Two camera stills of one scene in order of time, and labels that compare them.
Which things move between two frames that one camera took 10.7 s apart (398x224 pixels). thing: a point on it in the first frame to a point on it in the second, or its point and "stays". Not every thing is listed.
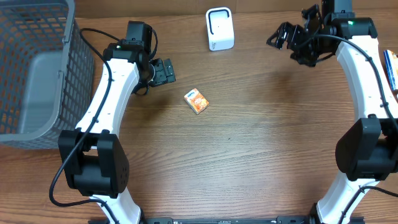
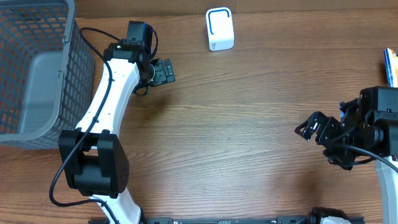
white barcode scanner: (220, 28) stays
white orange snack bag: (391, 61) stays
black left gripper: (165, 73) stays
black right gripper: (309, 56) to (324, 137)
